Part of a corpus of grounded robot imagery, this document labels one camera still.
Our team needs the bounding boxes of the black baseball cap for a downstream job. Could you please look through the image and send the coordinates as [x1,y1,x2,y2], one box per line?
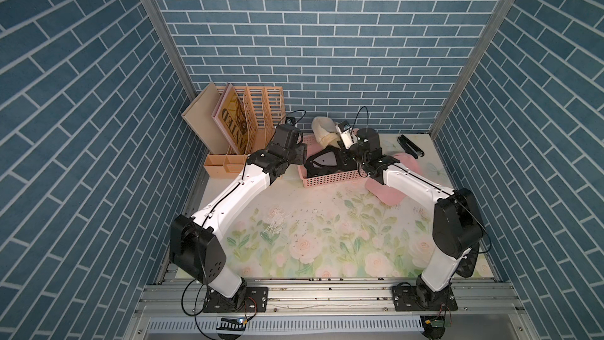
[304,146,357,178]

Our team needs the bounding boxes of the beige baseball cap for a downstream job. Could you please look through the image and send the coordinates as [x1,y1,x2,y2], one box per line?
[311,116,341,149]

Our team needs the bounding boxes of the pink baseball cap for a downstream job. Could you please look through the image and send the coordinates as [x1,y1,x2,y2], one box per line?
[365,153,422,206]

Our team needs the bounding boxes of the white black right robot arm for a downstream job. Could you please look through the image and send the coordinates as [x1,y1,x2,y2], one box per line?
[341,127,486,311]

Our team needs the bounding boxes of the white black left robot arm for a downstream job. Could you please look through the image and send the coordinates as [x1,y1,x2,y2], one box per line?
[169,123,307,312]

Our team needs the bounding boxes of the black stapler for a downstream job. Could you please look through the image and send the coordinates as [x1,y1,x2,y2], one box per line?
[397,135,425,159]

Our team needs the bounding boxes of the pink perforated plastic basket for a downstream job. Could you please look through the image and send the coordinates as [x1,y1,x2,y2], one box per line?
[297,134,362,187]

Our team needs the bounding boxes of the floral table mat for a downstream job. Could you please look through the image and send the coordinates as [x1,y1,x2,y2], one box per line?
[223,165,435,278]

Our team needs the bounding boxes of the peach plastic desk organizer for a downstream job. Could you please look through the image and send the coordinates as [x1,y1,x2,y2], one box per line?
[204,85,285,179]

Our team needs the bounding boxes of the wanted poster book pink edge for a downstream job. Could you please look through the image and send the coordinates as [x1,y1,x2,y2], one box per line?
[212,83,249,154]

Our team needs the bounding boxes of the black round object on mat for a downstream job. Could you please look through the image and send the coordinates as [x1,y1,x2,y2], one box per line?
[456,243,480,278]

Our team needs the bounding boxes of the beige flat board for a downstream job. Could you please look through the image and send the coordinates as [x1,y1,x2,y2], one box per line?
[182,83,229,154]

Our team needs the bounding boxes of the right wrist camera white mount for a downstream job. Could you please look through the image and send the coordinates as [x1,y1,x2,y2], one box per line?
[336,121,358,150]

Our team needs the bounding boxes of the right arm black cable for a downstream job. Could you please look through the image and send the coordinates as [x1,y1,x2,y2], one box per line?
[352,105,371,129]

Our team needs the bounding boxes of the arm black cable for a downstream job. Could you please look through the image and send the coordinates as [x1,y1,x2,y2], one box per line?
[282,109,308,128]
[352,105,371,129]

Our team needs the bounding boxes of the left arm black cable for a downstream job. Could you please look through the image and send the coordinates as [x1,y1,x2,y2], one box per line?
[282,109,308,128]

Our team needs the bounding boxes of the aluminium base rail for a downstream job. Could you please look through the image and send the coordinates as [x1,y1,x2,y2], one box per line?
[125,279,537,339]

